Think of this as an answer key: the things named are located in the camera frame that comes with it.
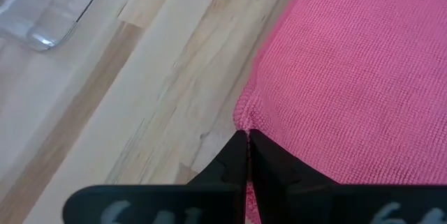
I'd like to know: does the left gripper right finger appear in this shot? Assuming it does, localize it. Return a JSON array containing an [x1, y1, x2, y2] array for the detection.
[[249, 128, 447, 224]]

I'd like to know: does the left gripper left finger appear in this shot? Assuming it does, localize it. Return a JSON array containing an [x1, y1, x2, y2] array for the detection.
[[62, 129, 249, 224]]

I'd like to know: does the pink microfiber towel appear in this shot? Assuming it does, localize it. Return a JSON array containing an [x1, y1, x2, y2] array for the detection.
[[233, 0, 447, 224]]

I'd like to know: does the clear plastic bin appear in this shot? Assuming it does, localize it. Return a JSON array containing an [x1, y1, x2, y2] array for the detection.
[[0, 0, 115, 52]]

